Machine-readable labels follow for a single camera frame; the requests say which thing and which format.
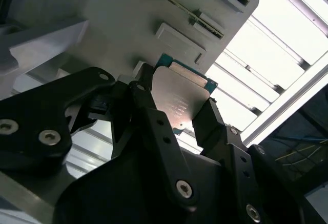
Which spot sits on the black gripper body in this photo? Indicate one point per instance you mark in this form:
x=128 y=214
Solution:
x=102 y=195

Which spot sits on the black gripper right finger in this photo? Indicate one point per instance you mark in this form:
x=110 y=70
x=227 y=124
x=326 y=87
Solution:
x=243 y=172

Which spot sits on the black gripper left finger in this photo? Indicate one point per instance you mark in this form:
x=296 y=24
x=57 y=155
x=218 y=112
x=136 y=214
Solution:
x=33 y=111

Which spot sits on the silver CPU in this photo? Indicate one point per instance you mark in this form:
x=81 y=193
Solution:
x=176 y=93

